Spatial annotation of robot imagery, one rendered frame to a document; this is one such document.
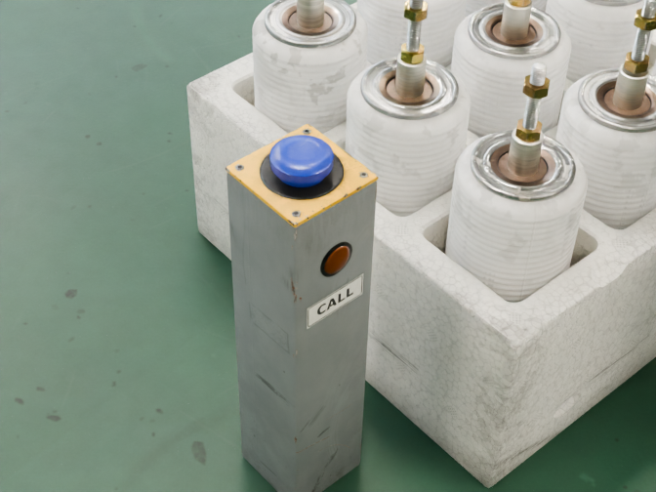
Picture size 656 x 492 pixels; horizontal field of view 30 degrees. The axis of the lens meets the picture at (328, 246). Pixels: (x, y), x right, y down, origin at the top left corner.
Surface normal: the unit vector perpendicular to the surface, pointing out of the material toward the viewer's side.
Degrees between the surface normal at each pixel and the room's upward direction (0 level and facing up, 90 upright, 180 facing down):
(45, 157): 0
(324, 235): 90
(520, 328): 0
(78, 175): 0
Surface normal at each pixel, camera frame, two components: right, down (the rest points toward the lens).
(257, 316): -0.76, 0.45
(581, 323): 0.66, 0.54
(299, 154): 0.02, -0.71
